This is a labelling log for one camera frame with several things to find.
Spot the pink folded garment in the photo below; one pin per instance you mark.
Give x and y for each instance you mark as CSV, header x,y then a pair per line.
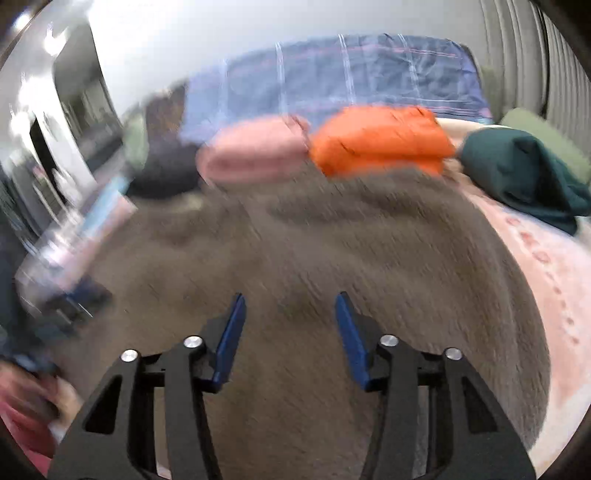
x,y
254,150

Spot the pink fleece blanket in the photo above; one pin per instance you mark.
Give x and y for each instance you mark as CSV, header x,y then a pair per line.
x,y
563,300

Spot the blue plaid sheet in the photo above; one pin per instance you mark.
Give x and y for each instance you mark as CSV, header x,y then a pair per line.
x,y
323,78

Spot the light green pillow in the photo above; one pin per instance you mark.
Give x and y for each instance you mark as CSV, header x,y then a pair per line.
x,y
549,134

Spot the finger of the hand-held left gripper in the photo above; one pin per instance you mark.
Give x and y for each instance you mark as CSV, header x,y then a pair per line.
x,y
78,300

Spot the grey pleated curtain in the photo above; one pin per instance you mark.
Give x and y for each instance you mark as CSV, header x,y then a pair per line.
x,y
512,55

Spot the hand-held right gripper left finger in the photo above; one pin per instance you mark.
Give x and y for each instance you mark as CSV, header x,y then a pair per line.
x,y
228,341

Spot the orange folded garment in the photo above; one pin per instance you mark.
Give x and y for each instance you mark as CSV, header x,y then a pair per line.
x,y
378,138

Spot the green ribbed cushion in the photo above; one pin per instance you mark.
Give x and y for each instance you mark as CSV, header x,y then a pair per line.
x,y
135,143

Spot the black cloth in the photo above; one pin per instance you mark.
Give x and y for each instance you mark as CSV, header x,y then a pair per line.
x,y
161,173

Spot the person's left hand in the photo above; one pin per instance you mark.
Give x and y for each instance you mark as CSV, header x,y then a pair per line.
x,y
41,397

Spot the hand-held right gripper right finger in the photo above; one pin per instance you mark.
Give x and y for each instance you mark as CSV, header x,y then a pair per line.
x,y
353,341

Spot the olive fleece jacket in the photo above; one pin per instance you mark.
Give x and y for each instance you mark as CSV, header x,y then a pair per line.
x,y
300,258

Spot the teal garment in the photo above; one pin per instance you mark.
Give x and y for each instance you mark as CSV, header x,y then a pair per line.
x,y
521,175

